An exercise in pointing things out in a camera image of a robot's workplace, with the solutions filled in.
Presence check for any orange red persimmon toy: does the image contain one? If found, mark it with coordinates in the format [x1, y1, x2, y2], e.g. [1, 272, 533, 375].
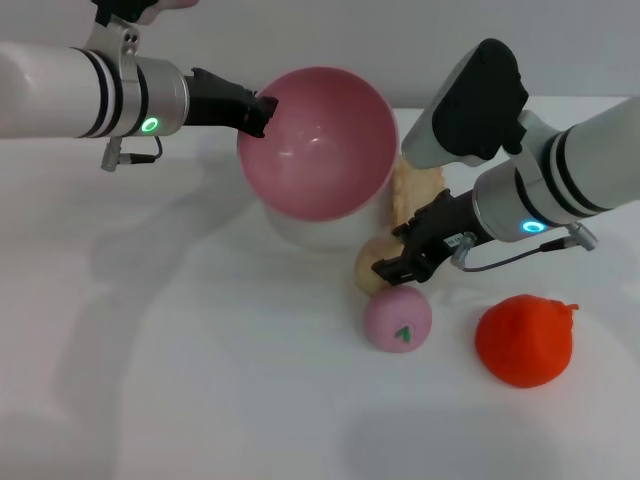
[473, 294, 580, 390]

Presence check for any grey left gripper cable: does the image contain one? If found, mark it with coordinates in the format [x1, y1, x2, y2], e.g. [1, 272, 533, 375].
[99, 134, 166, 173]

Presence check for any pink plastic bowl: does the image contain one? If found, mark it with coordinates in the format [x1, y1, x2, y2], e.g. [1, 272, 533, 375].
[237, 66, 400, 224]

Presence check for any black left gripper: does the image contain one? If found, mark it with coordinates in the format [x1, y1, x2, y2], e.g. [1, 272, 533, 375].
[184, 67, 280, 140]

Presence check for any long golden bread loaf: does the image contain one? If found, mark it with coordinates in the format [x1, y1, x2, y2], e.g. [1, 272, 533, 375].
[387, 163, 448, 237]

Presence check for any grey right gripper cable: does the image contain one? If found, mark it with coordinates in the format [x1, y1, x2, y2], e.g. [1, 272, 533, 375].
[449, 222, 600, 274]

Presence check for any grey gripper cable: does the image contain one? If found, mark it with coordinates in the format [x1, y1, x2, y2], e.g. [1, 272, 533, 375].
[99, 134, 166, 173]
[449, 222, 600, 274]

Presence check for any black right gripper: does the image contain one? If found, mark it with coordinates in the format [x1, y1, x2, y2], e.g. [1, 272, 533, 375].
[372, 189, 484, 289]

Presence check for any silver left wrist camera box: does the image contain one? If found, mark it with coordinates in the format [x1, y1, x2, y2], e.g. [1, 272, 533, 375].
[83, 0, 201, 70]

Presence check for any round beige egg yolk pastry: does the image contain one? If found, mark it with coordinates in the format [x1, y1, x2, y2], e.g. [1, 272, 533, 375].
[353, 237, 404, 297]

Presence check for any pink peach bun toy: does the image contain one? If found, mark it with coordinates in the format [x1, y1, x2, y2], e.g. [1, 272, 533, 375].
[362, 285, 433, 355]

